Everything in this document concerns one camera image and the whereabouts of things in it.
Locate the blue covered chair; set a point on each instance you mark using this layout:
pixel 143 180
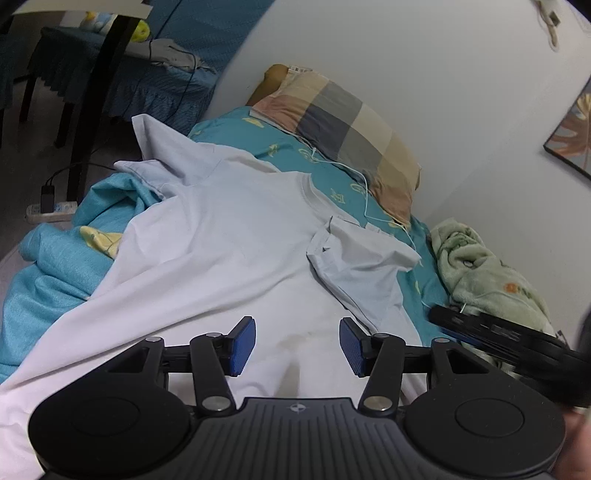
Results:
pixel 138 90

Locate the white power strip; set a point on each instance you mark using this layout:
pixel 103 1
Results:
pixel 57 210

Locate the grey cloth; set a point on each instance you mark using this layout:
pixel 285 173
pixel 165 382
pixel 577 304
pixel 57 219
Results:
pixel 171 53

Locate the framed leaf picture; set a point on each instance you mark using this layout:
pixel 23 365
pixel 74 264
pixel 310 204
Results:
pixel 577 134

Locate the white wall fixture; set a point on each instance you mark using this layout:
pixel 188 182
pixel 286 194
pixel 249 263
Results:
pixel 549 16

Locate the plaid pillow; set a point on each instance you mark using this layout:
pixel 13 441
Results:
pixel 341 120

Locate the teal printed bedsheet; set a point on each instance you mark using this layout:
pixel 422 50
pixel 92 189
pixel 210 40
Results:
pixel 51 263

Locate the black power adapter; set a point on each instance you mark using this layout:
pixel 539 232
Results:
pixel 47 198

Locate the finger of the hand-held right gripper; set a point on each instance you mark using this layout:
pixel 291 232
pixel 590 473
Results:
pixel 498 330

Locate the person's right hand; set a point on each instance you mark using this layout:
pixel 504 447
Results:
pixel 579 438

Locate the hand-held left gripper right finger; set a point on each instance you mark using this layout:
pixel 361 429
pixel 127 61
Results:
pixel 353 348

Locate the green fleece blanket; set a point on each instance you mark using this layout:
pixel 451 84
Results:
pixel 485 272

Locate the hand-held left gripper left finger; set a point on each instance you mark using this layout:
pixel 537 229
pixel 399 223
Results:
pixel 242 346

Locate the green plush toy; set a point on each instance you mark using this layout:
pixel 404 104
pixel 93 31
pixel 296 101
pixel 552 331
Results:
pixel 141 31

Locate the white t-shirt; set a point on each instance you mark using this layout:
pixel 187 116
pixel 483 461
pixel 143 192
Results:
pixel 221 240

